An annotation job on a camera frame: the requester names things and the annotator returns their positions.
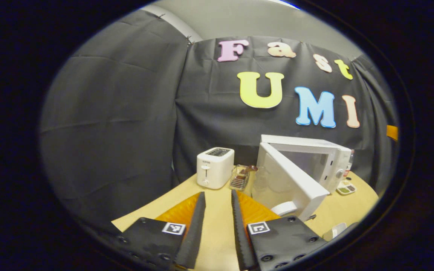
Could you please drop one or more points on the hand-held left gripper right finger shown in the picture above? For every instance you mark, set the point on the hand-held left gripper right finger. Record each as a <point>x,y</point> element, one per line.
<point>239,233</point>

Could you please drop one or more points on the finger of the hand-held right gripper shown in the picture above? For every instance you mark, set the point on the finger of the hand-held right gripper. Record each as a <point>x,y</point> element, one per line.
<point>392,132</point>

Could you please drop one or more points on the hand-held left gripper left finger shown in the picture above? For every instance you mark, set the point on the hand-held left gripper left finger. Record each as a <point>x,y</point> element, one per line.
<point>196,229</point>

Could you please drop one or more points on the white divided plate of beans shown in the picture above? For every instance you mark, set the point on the white divided plate of beans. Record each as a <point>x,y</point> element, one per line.
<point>347,188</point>

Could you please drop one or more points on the white microwave oven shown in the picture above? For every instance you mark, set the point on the white microwave oven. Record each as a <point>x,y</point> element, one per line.
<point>296,180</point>

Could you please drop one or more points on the clear water bottle red label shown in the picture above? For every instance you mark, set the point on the clear water bottle red label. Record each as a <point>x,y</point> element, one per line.
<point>349,165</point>

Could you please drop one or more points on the small clear glass container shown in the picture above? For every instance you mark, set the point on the small clear glass container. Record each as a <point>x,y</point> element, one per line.
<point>239,178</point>

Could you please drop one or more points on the white toaster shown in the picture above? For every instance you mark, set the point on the white toaster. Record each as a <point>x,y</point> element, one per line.
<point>215,169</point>

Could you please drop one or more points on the black backdrop cloth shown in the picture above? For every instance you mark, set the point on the black backdrop cloth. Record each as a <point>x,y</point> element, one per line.
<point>119,131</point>

